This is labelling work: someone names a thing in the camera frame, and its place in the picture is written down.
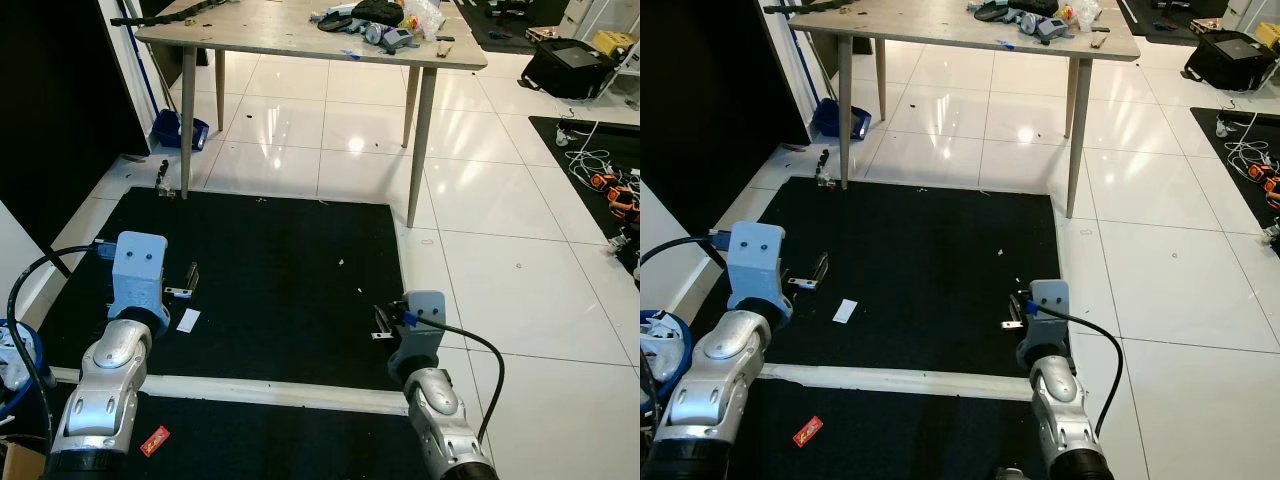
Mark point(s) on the small black clamp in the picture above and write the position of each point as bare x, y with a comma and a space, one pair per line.
161, 180
824, 172

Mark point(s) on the dark carpet mat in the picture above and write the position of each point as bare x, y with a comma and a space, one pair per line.
280, 450
280, 270
930, 250
900, 440

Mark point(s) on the grey blue device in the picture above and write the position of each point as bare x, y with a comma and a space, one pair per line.
1050, 28
395, 40

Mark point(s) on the crumpled white paper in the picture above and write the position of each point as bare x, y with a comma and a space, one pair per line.
662, 350
12, 368

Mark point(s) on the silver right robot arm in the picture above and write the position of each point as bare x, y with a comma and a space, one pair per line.
1065, 410
440, 410

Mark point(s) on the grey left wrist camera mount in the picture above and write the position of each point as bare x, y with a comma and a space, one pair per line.
757, 265
138, 275

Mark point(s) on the black pouch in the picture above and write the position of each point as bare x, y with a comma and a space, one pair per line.
1035, 7
378, 12

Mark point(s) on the straight white floor tape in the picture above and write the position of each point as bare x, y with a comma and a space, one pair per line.
250, 390
900, 380

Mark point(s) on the red wrapper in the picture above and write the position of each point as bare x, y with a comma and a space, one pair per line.
808, 431
155, 441

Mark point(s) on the black carry case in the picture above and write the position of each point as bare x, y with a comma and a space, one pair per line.
565, 65
1230, 55

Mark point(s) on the blue plastic bucket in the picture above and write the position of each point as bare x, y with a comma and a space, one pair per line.
672, 318
22, 333

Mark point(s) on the white paper slip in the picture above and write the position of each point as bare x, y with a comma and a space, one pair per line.
845, 311
188, 321

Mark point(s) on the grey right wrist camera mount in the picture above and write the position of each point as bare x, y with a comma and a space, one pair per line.
1052, 295
425, 305

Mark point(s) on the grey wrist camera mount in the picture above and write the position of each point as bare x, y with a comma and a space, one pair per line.
1052, 295
138, 275
425, 305
757, 265

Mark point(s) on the black floor mat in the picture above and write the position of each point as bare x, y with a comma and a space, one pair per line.
500, 30
1215, 130
560, 150
1160, 20

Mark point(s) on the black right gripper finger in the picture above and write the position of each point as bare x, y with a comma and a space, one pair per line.
1018, 308
383, 320

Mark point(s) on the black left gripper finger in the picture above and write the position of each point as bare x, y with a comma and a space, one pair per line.
193, 278
823, 268

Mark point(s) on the clear plastic bag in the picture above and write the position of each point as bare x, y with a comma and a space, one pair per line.
1085, 12
425, 15

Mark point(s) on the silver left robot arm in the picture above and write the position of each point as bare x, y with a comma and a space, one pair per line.
715, 380
105, 390

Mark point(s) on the yellow box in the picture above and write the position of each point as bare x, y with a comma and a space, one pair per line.
612, 42
1268, 34

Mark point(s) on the blue dustpan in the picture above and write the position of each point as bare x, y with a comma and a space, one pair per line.
830, 120
168, 130

